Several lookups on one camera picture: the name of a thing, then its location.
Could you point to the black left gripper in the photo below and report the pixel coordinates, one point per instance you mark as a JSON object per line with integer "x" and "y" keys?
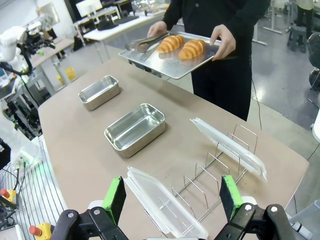
{"x": 37, "y": 42}

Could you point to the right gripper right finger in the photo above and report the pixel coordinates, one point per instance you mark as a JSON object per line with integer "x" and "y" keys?
{"x": 231, "y": 197}

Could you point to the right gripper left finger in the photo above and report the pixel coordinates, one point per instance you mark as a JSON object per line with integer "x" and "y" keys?
{"x": 113, "y": 200}

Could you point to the clear plastic container lid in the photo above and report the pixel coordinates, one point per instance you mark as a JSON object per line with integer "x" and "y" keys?
{"x": 160, "y": 200}
{"x": 232, "y": 147}

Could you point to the stainless steel tongs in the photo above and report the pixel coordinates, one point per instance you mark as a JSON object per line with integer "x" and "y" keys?
{"x": 145, "y": 43}

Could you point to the golden croissant bread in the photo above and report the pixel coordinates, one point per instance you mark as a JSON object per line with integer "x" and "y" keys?
{"x": 192, "y": 49}
{"x": 170, "y": 44}

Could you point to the perforated metal baking tray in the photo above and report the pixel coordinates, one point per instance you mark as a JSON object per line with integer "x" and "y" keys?
{"x": 175, "y": 65}

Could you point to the person's left forearm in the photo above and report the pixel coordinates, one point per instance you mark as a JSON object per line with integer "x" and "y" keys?
{"x": 246, "y": 12}

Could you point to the person's right forearm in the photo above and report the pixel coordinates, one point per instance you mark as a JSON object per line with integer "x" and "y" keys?
{"x": 173, "y": 11}

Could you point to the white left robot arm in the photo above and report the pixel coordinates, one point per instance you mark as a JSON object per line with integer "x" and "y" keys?
{"x": 10, "y": 45}

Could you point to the person's right hand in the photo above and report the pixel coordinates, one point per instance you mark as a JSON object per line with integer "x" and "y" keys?
{"x": 157, "y": 28}

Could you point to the person's left hand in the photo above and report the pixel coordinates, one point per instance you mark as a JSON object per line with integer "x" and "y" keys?
{"x": 227, "y": 40}

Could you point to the yellow floor sign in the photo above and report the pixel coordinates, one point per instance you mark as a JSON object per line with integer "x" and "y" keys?
{"x": 70, "y": 73}

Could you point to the computer monitor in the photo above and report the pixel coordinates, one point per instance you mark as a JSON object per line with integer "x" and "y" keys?
{"x": 88, "y": 7}

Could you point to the rectangular stainless steel container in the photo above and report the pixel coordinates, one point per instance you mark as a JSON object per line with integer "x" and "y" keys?
{"x": 135, "y": 130}
{"x": 100, "y": 91}

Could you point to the yellow red emergency stop button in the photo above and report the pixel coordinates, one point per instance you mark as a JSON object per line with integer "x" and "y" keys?
{"x": 41, "y": 228}
{"x": 7, "y": 196}

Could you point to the white work table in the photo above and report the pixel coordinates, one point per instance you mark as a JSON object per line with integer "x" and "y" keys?
{"x": 120, "y": 31}

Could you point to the black keyboard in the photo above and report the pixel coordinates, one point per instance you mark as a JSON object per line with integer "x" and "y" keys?
{"x": 126, "y": 20}

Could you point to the person's black-clothed torso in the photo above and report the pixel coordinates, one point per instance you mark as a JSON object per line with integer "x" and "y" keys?
{"x": 222, "y": 85}

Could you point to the black office chair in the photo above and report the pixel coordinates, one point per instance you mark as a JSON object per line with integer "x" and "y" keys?
{"x": 314, "y": 62}

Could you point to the grey plastic stool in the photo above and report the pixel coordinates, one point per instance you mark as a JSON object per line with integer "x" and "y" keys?
{"x": 297, "y": 38}

